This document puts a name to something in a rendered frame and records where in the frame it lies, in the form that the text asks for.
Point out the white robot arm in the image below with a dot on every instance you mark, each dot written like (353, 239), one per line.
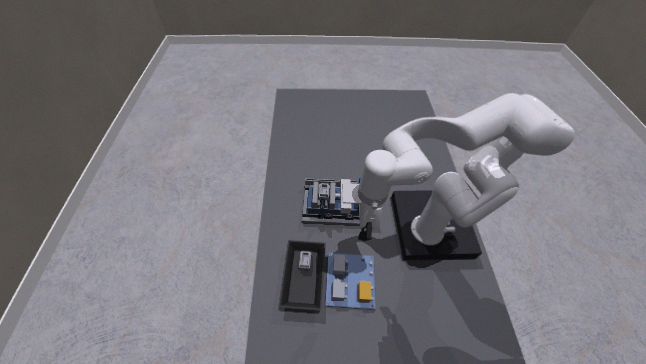
(510, 119)

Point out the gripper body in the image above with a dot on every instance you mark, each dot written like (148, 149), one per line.
(367, 214)

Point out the yellow-orange block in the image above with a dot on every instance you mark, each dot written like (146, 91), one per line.
(364, 291)

